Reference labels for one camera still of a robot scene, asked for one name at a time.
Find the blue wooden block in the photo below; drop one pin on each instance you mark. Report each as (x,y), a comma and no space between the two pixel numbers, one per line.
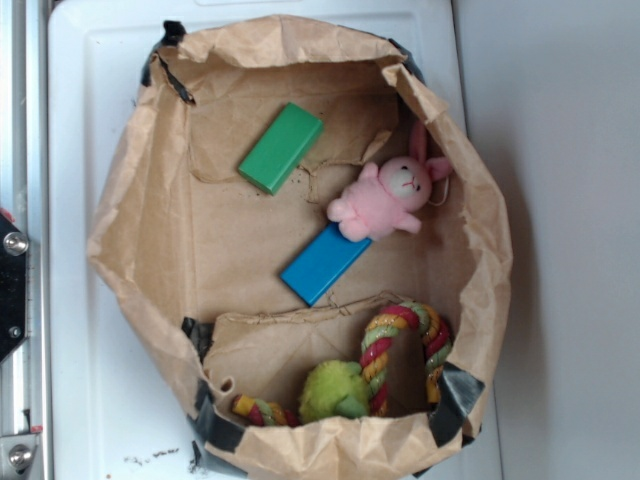
(321,263)

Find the green wooden block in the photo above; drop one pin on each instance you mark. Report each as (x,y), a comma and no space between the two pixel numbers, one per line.
(281,148)

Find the pink plush bunny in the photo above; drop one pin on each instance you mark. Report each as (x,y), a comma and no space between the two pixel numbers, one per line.
(384,198)

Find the brown paper bag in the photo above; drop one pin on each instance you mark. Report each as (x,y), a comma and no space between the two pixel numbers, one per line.
(193,251)

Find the green fuzzy ball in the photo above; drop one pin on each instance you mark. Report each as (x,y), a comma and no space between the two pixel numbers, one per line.
(334,388)

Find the multicoloured rope toy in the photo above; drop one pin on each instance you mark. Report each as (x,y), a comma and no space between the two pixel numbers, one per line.
(437,340)

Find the black mounting bracket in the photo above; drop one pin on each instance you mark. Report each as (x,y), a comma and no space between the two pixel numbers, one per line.
(13,285)

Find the aluminium frame rail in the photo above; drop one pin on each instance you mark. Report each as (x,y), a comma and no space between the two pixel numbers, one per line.
(26,437)

